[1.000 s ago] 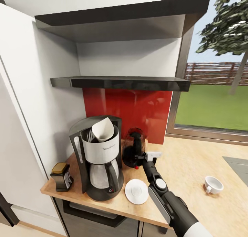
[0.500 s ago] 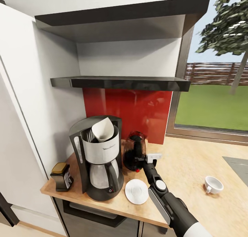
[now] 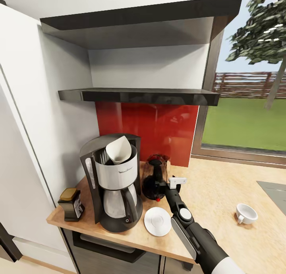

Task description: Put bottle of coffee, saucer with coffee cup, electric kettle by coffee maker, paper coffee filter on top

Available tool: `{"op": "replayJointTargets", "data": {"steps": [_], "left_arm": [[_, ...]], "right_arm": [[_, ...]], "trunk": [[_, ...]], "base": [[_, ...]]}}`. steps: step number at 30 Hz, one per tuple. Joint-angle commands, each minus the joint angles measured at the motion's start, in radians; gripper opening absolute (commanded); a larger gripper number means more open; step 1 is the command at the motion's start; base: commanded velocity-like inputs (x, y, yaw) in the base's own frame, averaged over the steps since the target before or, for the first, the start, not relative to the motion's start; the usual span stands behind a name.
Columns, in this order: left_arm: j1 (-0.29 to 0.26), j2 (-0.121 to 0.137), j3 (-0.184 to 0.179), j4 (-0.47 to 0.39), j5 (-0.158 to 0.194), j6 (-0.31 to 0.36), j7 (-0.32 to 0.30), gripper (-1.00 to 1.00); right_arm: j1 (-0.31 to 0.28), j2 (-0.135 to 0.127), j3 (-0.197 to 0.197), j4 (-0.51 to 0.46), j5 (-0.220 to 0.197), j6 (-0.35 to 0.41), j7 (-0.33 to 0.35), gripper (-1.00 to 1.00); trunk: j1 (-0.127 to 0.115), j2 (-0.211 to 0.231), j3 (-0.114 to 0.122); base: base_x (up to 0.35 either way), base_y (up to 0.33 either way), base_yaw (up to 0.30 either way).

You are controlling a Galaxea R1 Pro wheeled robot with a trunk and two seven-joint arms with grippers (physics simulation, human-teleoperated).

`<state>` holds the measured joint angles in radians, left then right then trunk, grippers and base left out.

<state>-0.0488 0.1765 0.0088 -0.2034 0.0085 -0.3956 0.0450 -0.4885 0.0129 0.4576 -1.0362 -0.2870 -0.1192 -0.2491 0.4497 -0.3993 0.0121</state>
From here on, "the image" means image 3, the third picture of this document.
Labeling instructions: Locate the paper coffee filter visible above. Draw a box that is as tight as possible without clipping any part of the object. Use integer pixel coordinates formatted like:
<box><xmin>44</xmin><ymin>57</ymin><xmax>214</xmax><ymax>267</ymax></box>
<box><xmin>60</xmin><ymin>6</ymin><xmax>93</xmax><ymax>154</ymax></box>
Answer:
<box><xmin>106</xmin><ymin>136</ymin><xmax>131</xmax><ymax>165</ymax></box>

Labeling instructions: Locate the bottle of coffee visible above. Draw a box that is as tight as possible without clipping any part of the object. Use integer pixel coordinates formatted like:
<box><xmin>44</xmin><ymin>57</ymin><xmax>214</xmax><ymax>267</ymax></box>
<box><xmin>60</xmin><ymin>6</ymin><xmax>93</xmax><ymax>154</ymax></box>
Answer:
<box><xmin>58</xmin><ymin>188</ymin><xmax>85</xmax><ymax>222</ymax></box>

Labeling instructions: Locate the electric kettle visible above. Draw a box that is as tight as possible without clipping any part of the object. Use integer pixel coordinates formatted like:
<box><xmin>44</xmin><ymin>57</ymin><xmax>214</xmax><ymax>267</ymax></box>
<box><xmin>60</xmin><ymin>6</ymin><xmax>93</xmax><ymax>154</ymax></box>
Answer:
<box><xmin>142</xmin><ymin>154</ymin><xmax>168</xmax><ymax>202</ymax></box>

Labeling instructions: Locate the saucer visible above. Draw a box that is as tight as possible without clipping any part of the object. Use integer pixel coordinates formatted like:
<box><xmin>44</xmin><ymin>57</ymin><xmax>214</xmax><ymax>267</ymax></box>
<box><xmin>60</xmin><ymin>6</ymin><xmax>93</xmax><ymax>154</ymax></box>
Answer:
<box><xmin>144</xmin><ymin>207</ymin><xmax>172</xmax><ymax>236</ymax></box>

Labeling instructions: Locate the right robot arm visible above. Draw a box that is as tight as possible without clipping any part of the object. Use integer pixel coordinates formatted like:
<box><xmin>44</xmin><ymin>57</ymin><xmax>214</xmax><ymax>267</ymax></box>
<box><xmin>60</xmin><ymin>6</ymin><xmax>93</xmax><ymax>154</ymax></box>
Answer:
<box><xmin>154</xmin><ymin>176</ymin><xmax>245</xmax><ymax>274</ymax></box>

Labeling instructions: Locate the coffee cup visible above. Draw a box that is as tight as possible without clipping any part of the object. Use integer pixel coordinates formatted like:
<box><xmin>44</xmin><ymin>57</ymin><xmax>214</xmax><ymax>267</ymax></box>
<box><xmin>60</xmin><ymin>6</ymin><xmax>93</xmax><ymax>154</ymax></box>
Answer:
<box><xmin>236</xmin><ymin>204</ymin><xmax>258</xmax><ymax>224</ymax></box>

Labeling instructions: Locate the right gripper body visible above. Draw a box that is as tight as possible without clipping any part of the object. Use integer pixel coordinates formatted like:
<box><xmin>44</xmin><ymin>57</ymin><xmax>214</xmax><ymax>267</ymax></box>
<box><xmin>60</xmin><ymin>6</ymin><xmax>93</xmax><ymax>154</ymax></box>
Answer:
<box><xmin>158</xmin><ymin>183</ymin><xmax>181</xmax><ymax>202</ymax></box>

